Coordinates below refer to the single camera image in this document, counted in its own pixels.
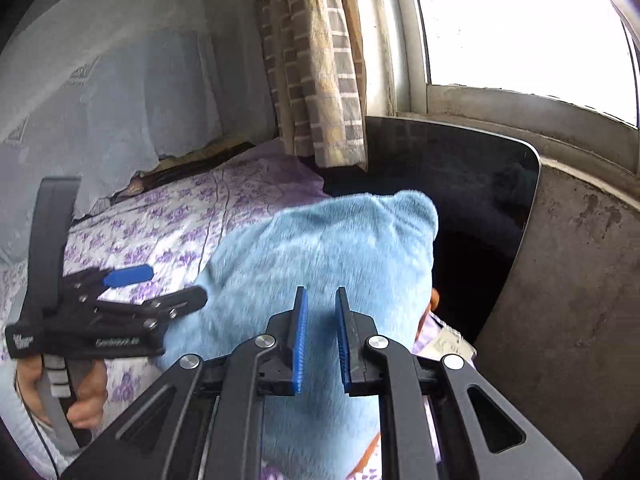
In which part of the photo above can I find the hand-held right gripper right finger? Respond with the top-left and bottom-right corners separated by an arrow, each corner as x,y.
335,286 -> 583,480

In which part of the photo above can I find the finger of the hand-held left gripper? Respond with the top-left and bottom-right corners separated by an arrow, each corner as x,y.
95,287 -> 208,318
65,264 -> 154,293

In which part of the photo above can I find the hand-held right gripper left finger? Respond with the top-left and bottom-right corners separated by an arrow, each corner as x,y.
60,286 -> 309,480

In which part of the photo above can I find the blue fleece jacket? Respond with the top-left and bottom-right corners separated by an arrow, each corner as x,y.
160,190 -> 441,480

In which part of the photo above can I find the person's left forearm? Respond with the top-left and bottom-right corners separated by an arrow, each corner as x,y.
0,360 -> 68,480

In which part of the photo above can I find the person's left hand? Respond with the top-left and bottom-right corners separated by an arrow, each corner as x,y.
15,355 -> 108,428

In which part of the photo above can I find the purple floral bedsheet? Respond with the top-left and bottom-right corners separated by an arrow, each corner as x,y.
0,140 -> 441,480

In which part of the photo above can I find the white printed packet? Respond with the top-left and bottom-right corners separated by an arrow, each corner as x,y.
425,320 -> 476,361

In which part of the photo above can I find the dark blanket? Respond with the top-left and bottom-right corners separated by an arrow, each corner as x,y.
132,142 -> 256,196

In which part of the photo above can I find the white lace cover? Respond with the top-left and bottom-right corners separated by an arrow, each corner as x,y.
0,25 -> 278,266

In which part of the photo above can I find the black glossy panel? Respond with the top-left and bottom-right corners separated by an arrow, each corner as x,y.
320,115 -> 542,343

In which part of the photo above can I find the brick pattern curtain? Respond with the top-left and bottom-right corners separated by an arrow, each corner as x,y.
252,0 -> 368,168

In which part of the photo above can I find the window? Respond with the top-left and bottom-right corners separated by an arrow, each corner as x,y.
345,0 -> 640,128

